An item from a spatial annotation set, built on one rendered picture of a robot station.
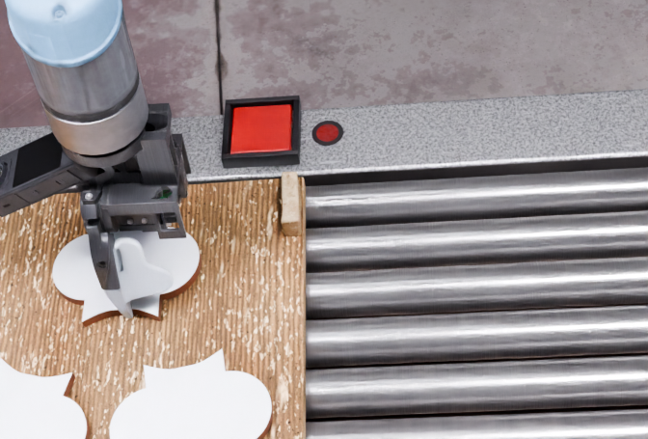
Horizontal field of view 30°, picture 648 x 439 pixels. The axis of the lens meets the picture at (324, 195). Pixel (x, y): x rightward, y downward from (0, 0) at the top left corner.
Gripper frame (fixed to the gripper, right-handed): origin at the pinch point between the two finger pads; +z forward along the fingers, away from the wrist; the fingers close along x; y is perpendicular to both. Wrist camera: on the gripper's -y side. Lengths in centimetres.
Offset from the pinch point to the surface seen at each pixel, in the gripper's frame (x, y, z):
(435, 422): -15.8, 27.1, 2.0
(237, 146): 14.2, 9.6, 1.7
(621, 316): -7.0, 43.8, 1.2
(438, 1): 124, 38, 94
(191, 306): -4.2, 6.1, 1.1
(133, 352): -8.6, 1.3, 1.3
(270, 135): 15.3, 12.8, 1.6
